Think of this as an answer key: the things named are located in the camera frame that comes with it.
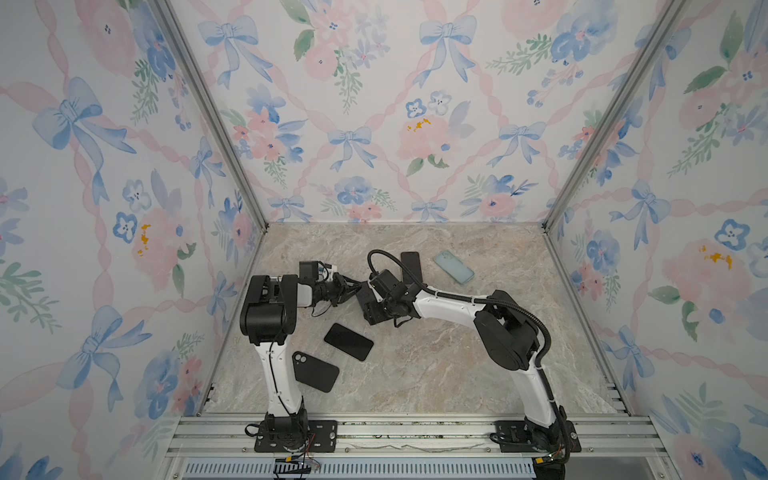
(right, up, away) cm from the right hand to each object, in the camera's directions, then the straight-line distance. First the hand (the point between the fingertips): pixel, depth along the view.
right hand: (372, 309), depth 95 cm
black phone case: (-17, -16, -10) cm, 25 cm away
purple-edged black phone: (+14, +16, +15) cm, 26 cm away
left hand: (-4, +8, +5) cm, 10 cm away
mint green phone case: (+28, +13, +12) cm, 34 cm away
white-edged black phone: (-7, -9, -5) cm, 12 cm away
